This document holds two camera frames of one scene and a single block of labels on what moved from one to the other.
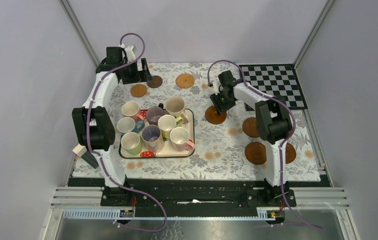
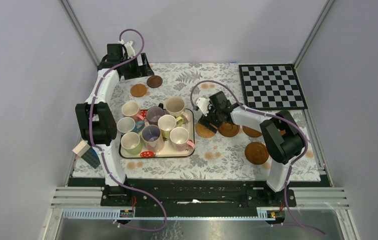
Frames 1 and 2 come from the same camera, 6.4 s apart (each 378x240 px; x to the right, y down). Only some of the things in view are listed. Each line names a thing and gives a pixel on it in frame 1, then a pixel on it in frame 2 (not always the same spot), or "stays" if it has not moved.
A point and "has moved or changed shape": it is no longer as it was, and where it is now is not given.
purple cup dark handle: [153, 112] stays
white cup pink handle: [132, 109] stays
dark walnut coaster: [155, 82] stays
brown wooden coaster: [250, 127] stays
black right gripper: [219, 107] -> [206, 120]
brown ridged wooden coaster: [256, 152] stays
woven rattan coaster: [184, 80] -> [204, 131]
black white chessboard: [278, 80] stays
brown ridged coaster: [212, 116] has moved or changed shape
